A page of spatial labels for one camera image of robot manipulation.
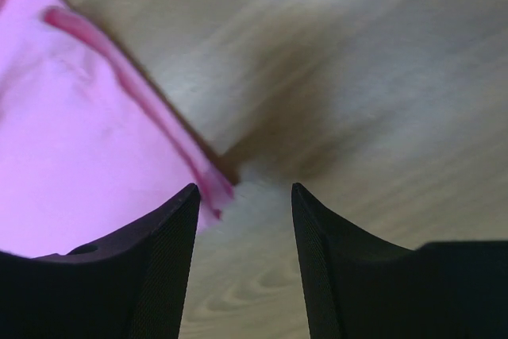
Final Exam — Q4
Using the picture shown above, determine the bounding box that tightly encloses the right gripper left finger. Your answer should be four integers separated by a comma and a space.
1, 184, 199, 338

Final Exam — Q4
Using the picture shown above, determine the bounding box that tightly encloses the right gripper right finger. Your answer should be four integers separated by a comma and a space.
291, 183, 507, 338

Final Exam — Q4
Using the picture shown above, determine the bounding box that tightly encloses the pink t shirt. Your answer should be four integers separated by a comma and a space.
1, 0, 233, 258

